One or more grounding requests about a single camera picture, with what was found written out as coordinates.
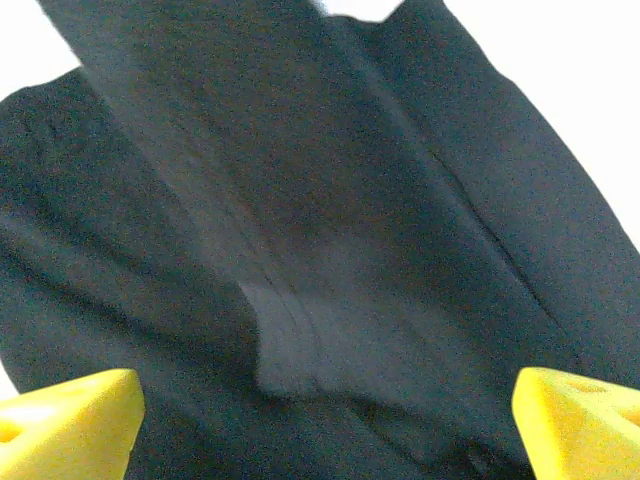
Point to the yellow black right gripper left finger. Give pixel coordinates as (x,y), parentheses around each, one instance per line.
(70,430)

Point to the black floral print t-shirt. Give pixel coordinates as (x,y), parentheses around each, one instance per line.
(320,200)

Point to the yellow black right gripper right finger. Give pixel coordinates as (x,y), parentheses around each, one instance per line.
(585,430)

